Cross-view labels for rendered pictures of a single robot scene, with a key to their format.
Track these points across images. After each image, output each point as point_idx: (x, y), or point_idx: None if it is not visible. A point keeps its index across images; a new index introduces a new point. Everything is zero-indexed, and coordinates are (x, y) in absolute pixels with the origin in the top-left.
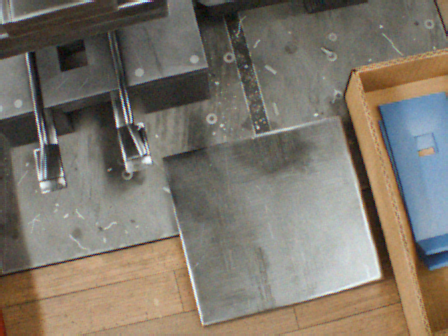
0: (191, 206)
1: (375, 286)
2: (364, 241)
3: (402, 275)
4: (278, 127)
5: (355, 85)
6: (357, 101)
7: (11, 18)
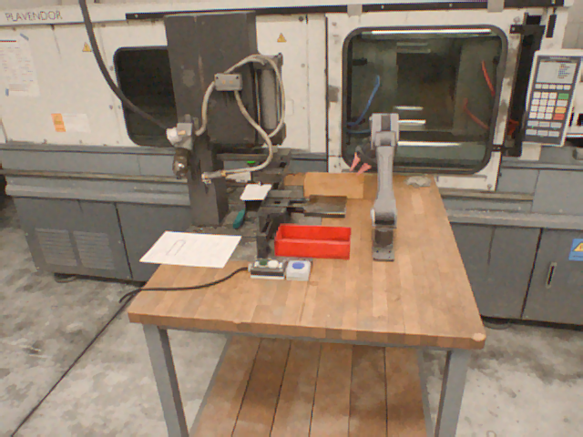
0: (317, 210)
1: (347, 200)
2: (337, 196)
3: (347, 190)
4: (305, 204)
5: (306, 183)
6: (309, 186)
7: (287, 154)
